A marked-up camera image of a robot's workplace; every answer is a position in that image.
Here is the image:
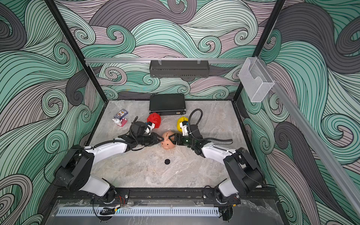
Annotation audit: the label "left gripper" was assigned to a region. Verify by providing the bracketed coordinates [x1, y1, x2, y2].
[136, 133, 164, 147]

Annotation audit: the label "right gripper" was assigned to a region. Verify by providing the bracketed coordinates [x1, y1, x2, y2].
[169, 133, 196, 148]

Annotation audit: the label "pink piggy bank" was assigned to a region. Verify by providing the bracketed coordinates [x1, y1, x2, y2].
[161, 131, 176, 150]

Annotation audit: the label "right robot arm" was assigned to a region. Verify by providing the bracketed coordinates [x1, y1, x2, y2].
[167, 134, 264, 204]

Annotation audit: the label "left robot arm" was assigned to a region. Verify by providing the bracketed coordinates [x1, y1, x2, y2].
[54, 132, 164, 204]

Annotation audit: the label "red piggy bank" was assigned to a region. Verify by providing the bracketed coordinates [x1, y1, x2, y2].
[147, 112, 161, 128]

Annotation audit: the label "yellow piggy bank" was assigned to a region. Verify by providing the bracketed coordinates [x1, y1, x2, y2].
[177, 117, 188, 132]

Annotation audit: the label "black case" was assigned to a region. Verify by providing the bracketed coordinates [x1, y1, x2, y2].
[149, 93, 187, 116]

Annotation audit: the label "white pink bunny toy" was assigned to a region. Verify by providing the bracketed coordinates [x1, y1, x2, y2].
[112, 118, 128, 127]

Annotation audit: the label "card box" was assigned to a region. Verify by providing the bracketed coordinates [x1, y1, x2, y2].
[114, 109, 128, 120]

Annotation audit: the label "clear plastic holder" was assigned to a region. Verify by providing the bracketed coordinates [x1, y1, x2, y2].
[239, 57, 274, 103]

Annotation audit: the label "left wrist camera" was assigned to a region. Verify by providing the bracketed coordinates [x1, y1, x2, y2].
[144, 122, 155, 135]

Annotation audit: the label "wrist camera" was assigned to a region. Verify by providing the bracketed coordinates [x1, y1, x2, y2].
[180, 121, 188, 136]
[144, 122, 155, 135]

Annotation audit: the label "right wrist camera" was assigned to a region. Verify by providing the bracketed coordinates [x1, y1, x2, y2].
[180, 121, 188, 136]

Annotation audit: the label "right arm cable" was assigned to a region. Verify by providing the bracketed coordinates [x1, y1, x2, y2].
[187, 108, 233, 144]

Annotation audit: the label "black wall shelf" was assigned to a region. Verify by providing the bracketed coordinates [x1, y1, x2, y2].
[149, 60, 210, 79]

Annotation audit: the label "aluminium rail back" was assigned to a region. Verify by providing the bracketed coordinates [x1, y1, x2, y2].
[84, 57, 248, 65]

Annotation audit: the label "aluminium rail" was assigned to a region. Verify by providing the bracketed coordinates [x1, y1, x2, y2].
[84, 57, 248, 65]
[256, 57, 360, 216]

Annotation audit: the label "white cable duct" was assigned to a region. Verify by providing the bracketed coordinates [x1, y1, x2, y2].
[56, 207, 220, 217]

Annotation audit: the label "aluminium rail right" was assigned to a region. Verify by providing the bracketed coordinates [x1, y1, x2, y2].
[256, 57, 360, 216]

